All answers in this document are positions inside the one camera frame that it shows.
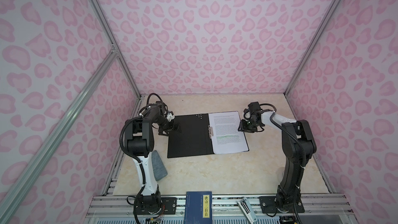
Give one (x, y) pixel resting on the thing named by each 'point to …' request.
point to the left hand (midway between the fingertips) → (175, 130)
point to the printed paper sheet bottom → (227, 138)
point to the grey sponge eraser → (159, 170)
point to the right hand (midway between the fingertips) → (241, 128)
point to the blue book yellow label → (198, 207)
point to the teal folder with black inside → (194, 138)
